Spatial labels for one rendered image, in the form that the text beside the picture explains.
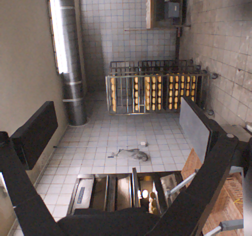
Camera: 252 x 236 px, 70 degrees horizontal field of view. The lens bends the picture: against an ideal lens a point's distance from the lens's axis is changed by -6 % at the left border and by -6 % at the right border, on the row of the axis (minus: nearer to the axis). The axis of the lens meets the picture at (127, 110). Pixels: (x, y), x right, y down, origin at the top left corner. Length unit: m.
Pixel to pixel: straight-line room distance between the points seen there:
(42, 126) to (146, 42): 5.16
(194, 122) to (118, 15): 5.14
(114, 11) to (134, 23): 0.57
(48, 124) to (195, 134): 0.13
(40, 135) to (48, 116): 0.02
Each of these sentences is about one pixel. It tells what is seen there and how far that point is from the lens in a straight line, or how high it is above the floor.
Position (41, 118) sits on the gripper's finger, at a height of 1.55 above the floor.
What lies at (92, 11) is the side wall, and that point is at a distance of 5.34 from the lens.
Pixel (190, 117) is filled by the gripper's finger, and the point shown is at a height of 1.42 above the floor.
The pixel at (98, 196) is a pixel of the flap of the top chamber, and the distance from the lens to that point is 2.21.
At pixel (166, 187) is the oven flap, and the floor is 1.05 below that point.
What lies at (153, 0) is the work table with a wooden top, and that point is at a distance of 4.54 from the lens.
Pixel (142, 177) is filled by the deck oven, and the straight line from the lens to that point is 2.41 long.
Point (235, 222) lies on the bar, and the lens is 1.36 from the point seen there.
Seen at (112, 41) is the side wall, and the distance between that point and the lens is 5.27.
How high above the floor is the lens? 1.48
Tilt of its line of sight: level
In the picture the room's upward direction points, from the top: 92 degrees counter-clockwise
